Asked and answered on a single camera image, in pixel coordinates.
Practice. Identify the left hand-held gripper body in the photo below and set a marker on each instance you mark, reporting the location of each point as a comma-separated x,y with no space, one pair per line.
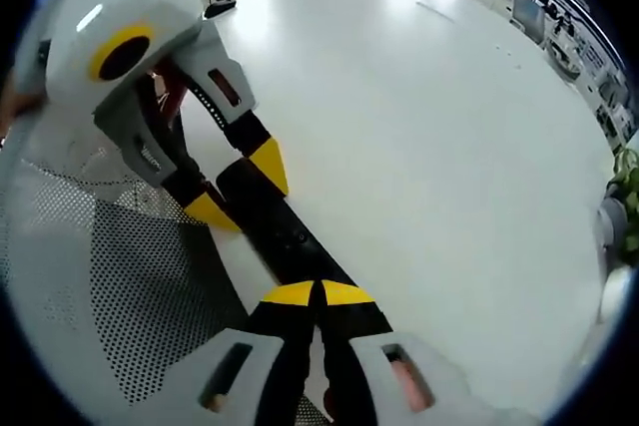
110,2

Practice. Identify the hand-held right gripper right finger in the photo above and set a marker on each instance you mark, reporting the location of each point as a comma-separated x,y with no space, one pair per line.
359,361

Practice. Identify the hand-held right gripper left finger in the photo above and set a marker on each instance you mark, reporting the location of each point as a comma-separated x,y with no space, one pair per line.
279,346

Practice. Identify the black remote control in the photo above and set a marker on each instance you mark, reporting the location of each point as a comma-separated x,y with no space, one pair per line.
279,226

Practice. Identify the person's left hand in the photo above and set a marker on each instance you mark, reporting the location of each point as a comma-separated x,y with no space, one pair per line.
20,102

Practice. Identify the small black case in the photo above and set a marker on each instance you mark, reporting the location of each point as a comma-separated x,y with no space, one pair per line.
219,8

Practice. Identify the white mesh chair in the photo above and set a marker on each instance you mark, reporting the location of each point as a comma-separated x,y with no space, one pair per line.
140,296

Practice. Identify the computer monitor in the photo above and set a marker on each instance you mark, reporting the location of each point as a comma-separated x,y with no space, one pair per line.
529,19

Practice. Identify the green potted plant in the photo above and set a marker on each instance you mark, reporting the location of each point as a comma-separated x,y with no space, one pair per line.
626,171

